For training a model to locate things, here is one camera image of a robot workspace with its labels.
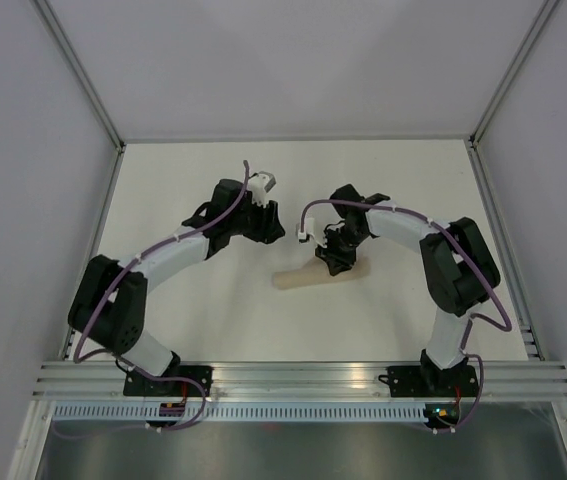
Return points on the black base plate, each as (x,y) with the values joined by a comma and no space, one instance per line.
(200,379)
(417,382)

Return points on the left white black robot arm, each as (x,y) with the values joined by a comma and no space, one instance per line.
(110,304)

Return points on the white slotted cable duct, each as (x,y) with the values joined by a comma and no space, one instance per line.
(409,412)

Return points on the aluminium frame post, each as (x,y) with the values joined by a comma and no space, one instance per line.
(63,43)
(532,36)

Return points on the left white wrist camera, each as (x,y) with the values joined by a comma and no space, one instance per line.
(259,185)

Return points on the aluminium mounting rail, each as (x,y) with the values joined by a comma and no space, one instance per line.
(503,381)

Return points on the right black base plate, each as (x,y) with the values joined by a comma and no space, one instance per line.
(417,382)

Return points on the left aluminium frame post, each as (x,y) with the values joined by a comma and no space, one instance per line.
(63,43)

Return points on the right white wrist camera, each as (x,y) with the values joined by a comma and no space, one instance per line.
(311,230)

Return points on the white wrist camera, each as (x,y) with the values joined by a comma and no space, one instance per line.
(259,185)
(311,230)

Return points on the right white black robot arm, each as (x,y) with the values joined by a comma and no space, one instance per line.
(459,270)

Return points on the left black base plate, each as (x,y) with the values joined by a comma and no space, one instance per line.
(200,379)

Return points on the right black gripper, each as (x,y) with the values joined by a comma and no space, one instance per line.
(336,261)

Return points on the beige cloth napkin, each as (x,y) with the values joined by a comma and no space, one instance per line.
(315,272)

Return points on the right aluminium frame post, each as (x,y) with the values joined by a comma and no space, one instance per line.
(532,36)

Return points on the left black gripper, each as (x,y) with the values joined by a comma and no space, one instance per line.
(270,228)

